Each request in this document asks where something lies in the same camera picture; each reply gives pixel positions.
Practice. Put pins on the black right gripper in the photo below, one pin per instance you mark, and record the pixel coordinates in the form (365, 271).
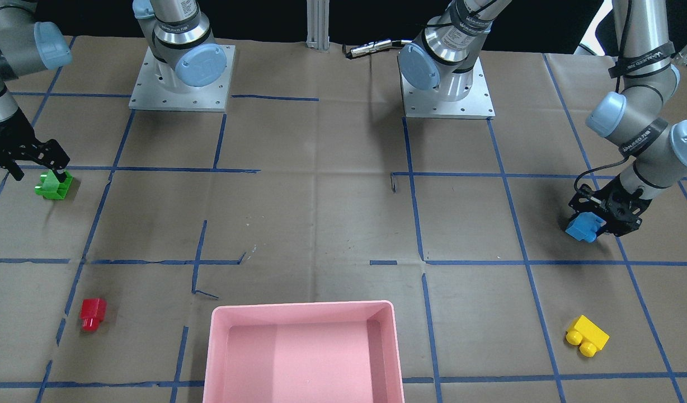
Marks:
(6, 132)

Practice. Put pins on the blue toy block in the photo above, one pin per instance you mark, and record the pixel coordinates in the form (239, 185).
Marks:
(584, 231)

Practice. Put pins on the aluminium frame post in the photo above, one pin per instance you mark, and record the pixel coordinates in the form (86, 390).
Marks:
(317, 19)

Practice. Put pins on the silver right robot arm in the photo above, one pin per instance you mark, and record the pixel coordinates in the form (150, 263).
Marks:
(178, 33)

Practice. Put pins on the yellow toy block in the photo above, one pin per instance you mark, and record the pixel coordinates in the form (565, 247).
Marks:
(587, 336)

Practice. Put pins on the red toy block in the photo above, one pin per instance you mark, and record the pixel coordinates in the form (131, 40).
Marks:
(92, 314)

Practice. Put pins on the metal cable connector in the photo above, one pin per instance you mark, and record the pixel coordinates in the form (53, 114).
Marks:
(374, 47)

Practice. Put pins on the green toy block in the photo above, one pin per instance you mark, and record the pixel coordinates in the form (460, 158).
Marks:
(49, 186)

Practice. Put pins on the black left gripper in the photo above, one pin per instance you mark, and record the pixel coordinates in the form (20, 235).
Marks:
(629, 223)

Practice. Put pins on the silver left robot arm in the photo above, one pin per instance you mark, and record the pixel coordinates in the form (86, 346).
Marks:
(629, 118)

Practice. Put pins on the pink plastic box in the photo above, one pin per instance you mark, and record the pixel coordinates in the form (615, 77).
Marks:
(304, 352)

